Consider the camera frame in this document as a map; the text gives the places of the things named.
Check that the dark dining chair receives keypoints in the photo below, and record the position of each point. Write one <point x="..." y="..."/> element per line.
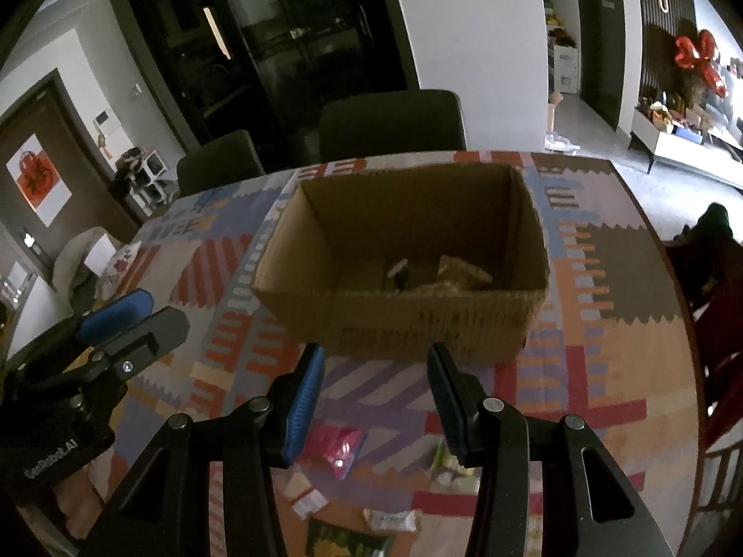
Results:
<point x="217" y="165"/>
<point x="394" y="125"/>

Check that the red and white door poster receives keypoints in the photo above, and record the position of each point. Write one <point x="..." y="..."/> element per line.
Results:
<point x="38" y="180"/>

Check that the black garment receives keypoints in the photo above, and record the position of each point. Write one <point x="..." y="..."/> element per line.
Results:
<point x="714" y="243"/>

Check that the tan snack packet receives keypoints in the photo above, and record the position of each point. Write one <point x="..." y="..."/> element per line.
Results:
<point x="461" y="272"/>

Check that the colourful patterned tablecloth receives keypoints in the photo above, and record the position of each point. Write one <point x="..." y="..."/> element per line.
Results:
<point x="580" y="360"/>

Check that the red foil balloons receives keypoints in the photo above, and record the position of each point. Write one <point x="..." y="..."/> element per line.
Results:
<point x="699" y="61"/>

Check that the white cube shoe rack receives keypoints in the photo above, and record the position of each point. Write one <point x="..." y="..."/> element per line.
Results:
<point x="148" y="177"/>

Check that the small dark snack packet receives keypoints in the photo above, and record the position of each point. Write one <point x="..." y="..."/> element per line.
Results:
<point x="409" y="277"/>

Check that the white media cabinet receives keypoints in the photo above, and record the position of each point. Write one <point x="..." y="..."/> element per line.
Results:
<point x="691" y="148"/>

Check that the red garment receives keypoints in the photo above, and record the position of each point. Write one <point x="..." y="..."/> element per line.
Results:
<point x="722" y="348"/>

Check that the dark interior door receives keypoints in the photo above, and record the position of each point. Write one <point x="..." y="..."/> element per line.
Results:
<point x="606" y="40"/>

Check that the brown entrance door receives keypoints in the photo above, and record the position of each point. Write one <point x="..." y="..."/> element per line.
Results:
<point x="81" y="151"/>

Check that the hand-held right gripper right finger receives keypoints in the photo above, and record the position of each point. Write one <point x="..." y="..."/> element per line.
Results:
<point x="453" y="412"/>

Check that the white paper card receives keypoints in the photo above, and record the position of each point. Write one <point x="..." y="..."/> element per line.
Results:
<point x="101" y="252"/>

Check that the pink snack packet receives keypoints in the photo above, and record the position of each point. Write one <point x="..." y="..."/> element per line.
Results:
<point x="336" y="447"/>

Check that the brown cardboard box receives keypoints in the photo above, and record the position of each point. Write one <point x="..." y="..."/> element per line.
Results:
<point x="406" y="319"/>

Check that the beige jacket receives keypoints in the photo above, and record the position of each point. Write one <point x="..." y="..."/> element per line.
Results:
<point x="72" y="255"/>

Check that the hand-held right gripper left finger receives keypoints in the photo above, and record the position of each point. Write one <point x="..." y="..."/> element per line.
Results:
<point x="305" y="406"/>

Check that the white storage drawers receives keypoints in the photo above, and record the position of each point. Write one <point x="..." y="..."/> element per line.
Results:
<point x="565" y="69"/>

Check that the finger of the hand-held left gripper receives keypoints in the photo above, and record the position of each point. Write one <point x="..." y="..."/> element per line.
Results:
<point x="116" y="313"/>
<point x="151" y="336"/>

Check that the white wall intercom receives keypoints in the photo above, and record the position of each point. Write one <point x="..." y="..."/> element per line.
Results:
<point x="106" y="123"/>

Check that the floral fabric pouch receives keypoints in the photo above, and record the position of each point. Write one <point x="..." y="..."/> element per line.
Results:
<point x="119" y="267"/>

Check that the dark glass sliding door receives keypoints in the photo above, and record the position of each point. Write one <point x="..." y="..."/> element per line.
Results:
<point x="278" y="40"/>

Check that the pale snack packet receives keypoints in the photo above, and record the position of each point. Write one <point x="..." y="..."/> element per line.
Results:
<point x="392" y="520"/>

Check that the yellow green snack packet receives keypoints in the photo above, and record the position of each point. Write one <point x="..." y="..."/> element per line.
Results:
<point x="446" y="467"/>

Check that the small red white packet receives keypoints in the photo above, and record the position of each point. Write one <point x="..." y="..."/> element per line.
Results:
<point x="309" y="503"/>

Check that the green chips packet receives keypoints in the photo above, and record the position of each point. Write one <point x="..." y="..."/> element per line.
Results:
<point x="348" y="542"/>

